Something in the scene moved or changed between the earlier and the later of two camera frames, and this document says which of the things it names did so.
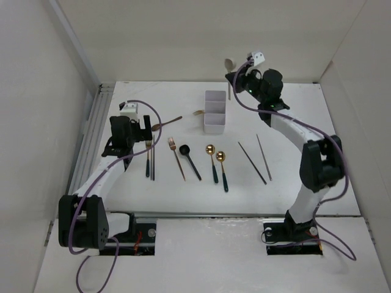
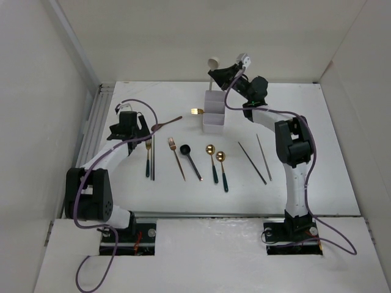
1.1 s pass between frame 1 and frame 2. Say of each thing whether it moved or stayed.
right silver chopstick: stayed
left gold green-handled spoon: stayed
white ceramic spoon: moved
